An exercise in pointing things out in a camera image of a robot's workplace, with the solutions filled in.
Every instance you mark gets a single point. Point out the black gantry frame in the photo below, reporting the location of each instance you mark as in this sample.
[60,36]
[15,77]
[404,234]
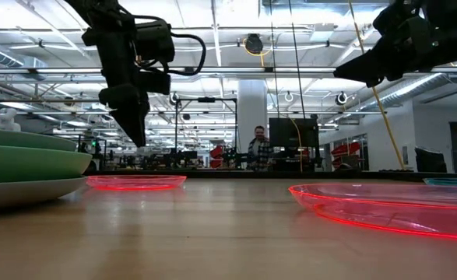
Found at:
[206,99]

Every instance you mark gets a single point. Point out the white building column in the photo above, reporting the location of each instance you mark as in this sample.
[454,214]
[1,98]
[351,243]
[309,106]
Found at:
[251,105]

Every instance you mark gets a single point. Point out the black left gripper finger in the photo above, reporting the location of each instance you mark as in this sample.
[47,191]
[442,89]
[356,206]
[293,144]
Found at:
[134,124]

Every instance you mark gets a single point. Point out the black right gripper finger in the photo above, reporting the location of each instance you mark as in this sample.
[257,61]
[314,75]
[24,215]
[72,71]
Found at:
[360,72]

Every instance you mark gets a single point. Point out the large pink transparent plate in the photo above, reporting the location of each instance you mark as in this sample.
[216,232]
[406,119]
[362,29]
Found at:
[387,210]

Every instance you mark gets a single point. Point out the black office chair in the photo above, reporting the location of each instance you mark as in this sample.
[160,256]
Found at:
[430,159]

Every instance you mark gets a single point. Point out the overhead light bar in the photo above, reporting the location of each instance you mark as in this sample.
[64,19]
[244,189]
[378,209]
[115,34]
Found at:
[251,70]

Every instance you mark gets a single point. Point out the teal transparent plastic plate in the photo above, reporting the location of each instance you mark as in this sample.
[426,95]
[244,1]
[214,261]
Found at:
[454,182]

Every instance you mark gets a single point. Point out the large grey plastic plate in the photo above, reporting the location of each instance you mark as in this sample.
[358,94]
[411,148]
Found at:
[18,192]

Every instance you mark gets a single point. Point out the person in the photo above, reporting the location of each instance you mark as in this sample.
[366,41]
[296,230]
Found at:
[259,149]

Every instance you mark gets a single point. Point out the small red transparent plate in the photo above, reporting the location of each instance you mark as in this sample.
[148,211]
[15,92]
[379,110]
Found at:
[134,182]

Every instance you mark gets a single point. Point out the silver ventilation duct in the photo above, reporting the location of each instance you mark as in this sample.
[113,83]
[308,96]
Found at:
[407,91]

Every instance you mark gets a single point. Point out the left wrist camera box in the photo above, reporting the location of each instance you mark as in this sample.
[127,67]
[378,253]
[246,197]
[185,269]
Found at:
[154,40]

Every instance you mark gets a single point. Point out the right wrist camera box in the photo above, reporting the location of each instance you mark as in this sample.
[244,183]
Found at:
[391,19]

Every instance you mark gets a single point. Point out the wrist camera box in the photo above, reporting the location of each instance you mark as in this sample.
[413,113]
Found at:
[154,40]
[391,19]

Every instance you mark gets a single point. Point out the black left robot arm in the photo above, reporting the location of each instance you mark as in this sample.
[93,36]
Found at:
[99,15]

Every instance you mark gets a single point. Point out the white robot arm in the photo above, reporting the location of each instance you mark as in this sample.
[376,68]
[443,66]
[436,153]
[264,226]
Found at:
[6,120]

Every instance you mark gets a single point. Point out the black monitor screen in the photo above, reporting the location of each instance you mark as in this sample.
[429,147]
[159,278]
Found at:
[290,132]

